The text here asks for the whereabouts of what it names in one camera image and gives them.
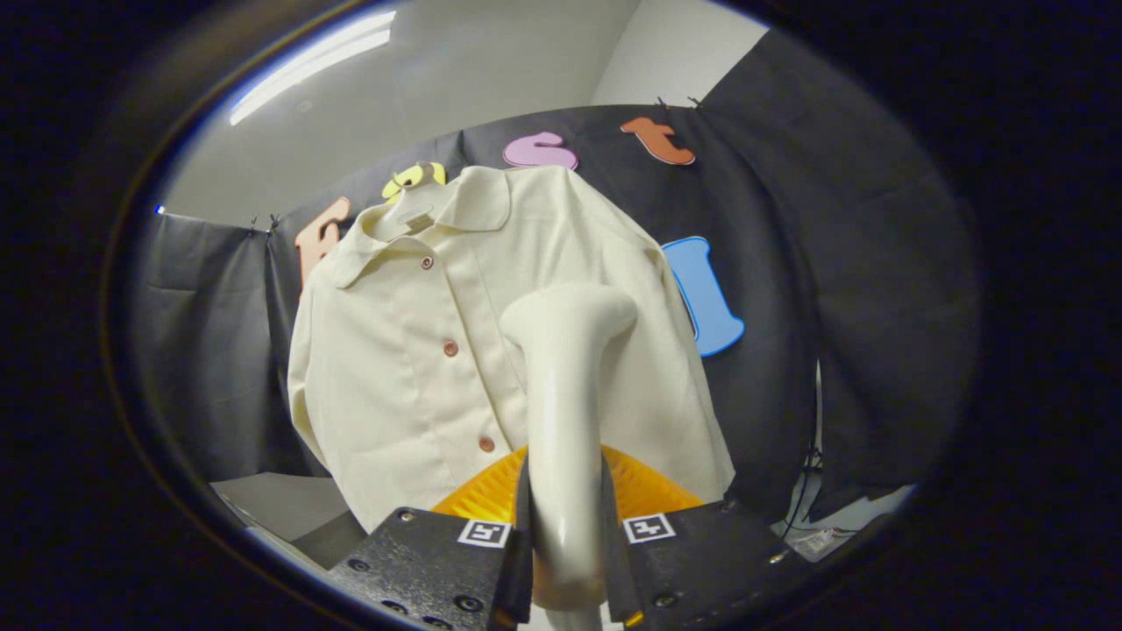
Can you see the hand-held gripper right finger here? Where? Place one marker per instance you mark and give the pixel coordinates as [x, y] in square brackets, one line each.
[701, 561]

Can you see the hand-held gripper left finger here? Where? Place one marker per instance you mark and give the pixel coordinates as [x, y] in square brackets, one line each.
[421, 561]

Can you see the cream button-up shirt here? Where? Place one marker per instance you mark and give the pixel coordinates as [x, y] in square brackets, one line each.
[394, 368]

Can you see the white garment steamer head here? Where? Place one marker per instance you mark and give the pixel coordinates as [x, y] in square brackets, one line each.
[565, 421]

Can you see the white clothes hanger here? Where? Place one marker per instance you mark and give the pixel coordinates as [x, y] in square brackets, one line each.
[412, 206]

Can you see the grey cabinet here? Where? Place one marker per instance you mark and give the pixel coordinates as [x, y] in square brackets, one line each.
[280, 504]

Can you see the white stand pole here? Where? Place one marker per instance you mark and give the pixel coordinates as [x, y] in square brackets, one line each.
[817, 403]

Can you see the black backdrop cloth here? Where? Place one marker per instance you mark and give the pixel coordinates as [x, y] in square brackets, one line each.
[833, 263]

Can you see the ceiling light panel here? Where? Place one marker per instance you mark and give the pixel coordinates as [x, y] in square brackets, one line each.
[307, 66]

